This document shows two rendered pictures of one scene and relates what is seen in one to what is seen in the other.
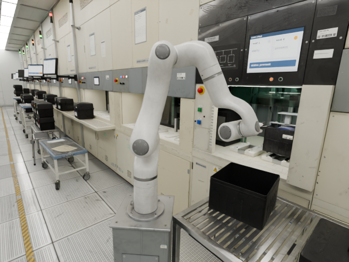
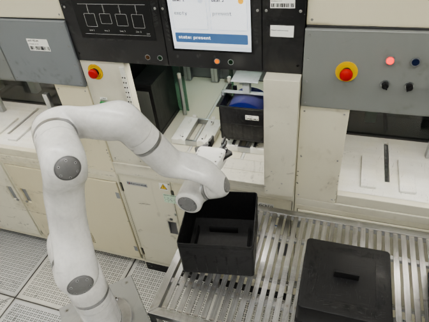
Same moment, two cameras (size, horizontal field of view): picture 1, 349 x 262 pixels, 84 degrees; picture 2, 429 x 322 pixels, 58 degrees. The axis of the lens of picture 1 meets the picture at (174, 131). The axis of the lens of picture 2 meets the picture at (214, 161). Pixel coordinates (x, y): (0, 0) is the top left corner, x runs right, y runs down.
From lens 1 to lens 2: 65 cm
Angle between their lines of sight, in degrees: 35
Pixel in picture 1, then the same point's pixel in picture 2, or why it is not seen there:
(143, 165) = not seen: hidden behind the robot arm
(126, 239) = not seen: outside the picture
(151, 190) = (109, 306)
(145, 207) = not seen: outside the picture
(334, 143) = (309, 141)
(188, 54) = (101, 133)
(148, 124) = (78, 251)
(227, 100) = (180, 169)
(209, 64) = (141, 138)
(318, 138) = (292, 142)
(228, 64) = (135, 30)
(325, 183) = (306, 181)
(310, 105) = (277, 105)
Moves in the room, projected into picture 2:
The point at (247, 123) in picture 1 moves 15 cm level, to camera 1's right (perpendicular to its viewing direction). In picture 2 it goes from (214, 191) to (256, 171)
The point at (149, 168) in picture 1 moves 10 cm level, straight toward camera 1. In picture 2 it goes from (97, 288) to (111, 311)
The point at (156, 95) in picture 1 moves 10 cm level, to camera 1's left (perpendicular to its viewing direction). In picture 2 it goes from (72, 211) to (31, 228)
